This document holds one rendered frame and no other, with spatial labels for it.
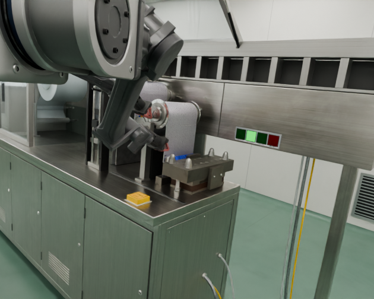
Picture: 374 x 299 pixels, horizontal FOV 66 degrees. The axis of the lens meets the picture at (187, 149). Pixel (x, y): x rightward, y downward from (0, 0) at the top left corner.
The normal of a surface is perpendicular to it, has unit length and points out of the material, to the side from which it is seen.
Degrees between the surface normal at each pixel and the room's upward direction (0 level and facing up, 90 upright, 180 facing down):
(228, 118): 90
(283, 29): 90
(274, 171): 90
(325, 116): 90
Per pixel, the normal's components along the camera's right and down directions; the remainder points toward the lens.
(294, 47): -0.64, 0.09
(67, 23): -0.20, 0.45
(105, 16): 0.98, 0.14
